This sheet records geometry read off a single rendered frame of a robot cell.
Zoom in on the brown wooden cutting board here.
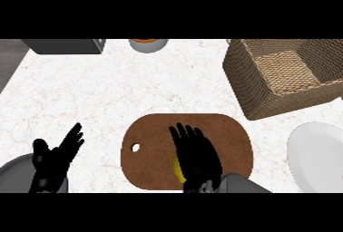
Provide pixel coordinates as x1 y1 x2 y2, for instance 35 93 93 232
120 112 254 191

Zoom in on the dark grey appliance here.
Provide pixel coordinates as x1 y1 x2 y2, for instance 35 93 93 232
21 39 108 55

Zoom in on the yellow lemon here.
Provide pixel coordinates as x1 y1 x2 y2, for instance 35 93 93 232
171 154 188 185

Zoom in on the grey can with orange top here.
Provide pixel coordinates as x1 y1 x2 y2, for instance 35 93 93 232
129 39 170 54

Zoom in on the white plate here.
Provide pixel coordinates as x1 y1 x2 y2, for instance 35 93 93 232
285 121 343 194

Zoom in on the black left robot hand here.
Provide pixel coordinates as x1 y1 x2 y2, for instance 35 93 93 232
28 121 86 194

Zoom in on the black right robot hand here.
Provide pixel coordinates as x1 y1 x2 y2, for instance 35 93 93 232
167 122 223 194

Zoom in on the brown wicker basket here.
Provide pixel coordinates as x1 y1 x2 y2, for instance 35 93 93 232
222 39 343 121

